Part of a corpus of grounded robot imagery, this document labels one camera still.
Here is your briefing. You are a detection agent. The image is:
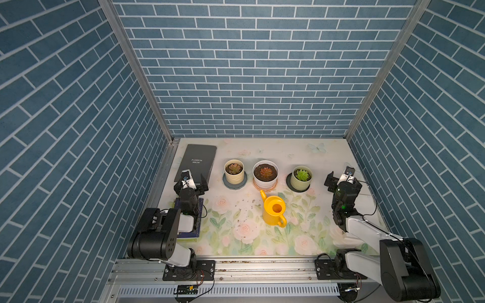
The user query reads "aluminium corner post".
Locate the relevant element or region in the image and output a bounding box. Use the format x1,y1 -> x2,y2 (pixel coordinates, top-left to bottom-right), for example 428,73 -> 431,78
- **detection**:
99,0 -> 174,145
344,0 -> 431,142

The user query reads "cream ribbed plant pot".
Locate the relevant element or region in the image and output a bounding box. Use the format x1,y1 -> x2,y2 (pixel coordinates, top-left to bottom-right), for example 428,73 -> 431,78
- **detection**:
224,159 -> 245,185

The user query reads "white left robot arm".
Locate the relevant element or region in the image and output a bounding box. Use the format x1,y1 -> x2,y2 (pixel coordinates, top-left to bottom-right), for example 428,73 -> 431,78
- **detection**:
127,177 -> 208,271

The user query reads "green plant pot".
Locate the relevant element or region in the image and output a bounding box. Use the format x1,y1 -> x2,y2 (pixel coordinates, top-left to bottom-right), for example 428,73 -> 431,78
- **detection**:
290,165 -> 313,193

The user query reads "grey-blue saucer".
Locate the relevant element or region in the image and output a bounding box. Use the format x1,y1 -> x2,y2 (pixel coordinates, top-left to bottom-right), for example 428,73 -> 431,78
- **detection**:
222,173 -> 248,190

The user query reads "red succulent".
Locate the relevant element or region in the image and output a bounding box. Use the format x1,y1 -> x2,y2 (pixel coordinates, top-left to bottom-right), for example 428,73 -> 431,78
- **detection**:
255,164 -> 275,182

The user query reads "aluminium corner post right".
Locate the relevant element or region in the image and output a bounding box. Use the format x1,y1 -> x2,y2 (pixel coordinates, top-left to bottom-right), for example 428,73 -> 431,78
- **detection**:
344,0 -> 431,142

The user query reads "pink saucer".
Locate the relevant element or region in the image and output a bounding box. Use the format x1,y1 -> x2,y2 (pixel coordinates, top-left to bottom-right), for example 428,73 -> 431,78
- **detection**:
253,180 -> 277,192

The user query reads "aluminium corner post left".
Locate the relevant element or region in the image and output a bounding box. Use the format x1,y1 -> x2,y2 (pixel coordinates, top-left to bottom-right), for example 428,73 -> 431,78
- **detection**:
99,0 -> 174,145

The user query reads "navy blue book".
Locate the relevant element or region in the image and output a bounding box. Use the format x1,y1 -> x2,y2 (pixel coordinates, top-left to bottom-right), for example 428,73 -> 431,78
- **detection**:
178,198 -> 205,239

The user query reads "white plant pot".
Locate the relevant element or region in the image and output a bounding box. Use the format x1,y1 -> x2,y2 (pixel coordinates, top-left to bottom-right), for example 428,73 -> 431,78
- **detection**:
253,160 -> 279,191

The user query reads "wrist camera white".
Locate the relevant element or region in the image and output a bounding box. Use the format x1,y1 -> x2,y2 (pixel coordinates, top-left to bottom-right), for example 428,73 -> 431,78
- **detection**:
181,169 -> 197,189
337,166 -> 356,184

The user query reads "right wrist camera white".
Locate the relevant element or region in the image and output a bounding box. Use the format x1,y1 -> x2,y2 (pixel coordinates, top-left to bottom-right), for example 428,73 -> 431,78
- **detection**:
337,166 -> 356,184

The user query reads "bright green succulent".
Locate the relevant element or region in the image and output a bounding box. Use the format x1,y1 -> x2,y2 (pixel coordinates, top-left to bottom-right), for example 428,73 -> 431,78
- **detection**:
294,169 -> 311,182

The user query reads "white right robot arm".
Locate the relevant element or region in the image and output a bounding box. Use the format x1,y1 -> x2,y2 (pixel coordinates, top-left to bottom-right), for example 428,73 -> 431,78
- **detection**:
314,167 -> 441,302

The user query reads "yellow watering can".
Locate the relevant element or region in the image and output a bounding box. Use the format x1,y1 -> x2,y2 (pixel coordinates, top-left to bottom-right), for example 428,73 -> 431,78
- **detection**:
260,190 -> 287,228

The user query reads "pink-green succulent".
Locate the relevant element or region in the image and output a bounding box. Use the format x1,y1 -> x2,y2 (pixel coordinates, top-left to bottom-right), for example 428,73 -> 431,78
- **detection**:
226,163 -> 243,175

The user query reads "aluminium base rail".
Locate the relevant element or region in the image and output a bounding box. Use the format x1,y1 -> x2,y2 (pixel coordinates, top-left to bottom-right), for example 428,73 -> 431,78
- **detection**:
100,256 -> 379,302

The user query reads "green circuit board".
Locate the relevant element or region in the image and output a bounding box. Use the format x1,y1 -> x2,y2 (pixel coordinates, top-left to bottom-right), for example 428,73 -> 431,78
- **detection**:
174,285 -> 199,296

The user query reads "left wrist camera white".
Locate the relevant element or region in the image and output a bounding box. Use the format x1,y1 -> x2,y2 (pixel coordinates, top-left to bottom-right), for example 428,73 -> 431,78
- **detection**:
181,169 -> 197,189

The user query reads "dark green saucer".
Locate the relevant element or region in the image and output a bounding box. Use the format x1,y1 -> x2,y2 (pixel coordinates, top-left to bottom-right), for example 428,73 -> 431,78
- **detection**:
286,173 -> 311,193

